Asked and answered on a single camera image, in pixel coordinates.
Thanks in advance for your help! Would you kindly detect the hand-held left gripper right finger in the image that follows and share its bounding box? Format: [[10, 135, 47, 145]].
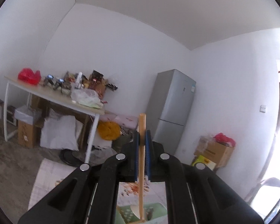
[[145, 129, 264, 224]]

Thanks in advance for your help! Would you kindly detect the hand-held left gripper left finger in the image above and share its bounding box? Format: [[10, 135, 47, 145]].
[[17, 131, 140, 224]]

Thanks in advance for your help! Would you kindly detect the wooden chopstick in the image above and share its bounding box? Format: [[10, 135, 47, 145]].
[[138, 113, 147, 221]]

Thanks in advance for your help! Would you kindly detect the mint green utensil holder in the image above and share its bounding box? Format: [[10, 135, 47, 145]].
[[115, 202, 167, 224]]

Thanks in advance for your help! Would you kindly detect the pink box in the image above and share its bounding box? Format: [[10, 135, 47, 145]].
[[100, 113, 139, 130]]

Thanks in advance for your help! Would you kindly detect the yellow white rice bag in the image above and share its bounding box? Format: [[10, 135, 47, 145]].
[[191, 155, 217, 172]]

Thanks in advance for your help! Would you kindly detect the grey refrigerator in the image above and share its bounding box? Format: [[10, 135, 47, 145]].
[[145, 69, 197, 155]]

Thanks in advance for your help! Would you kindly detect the black round object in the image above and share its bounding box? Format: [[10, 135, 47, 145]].
[[60, 148, 89, 167]]

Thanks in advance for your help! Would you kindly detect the cardboard box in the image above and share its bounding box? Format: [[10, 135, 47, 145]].
[[29, 94, 49, 112], [194, 135, 235, 168], [17, 119, 41, 148]]

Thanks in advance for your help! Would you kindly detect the clear plastic bag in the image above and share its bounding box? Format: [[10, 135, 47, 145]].
[[70, 89, 104, 109]]

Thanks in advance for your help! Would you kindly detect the white sack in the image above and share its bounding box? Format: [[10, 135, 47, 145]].
[[40, 115, 83, 151]]

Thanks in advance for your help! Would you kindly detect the glass bottle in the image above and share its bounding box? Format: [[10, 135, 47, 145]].
[[75, 72, 83, 89]]

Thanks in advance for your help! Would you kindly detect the white side table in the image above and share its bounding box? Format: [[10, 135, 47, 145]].
[[3, 76, 105, 164]]

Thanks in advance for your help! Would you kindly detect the black device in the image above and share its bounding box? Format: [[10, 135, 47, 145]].
[[54, 77, 64, 90], [44, 75, 55, 87]]

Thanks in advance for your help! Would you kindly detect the silver wrapped box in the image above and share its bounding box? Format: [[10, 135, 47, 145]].
[[15, 105, 42, 124]]

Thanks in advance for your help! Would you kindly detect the white plastic chair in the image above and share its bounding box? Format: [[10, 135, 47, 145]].
[[245, 177, 280, 207]]

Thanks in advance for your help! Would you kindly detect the small toaster oven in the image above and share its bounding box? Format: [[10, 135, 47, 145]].
[[7, 106, 17, 126]]

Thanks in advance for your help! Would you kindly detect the red plastic bag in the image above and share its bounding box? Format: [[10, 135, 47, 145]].
[[17, 68, 41, 85]]

